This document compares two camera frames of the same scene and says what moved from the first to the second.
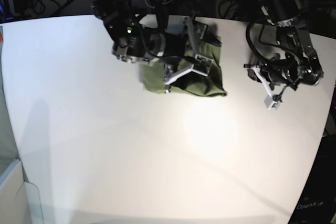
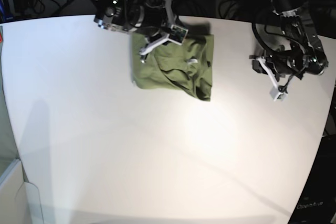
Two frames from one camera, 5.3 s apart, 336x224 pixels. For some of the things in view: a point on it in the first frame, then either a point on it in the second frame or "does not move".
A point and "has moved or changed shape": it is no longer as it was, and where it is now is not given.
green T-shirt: [187, 82] has moved or changed shape
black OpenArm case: [317, 203] does not move
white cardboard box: [19, 200] does not move
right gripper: [191, 25] → [170, 21]
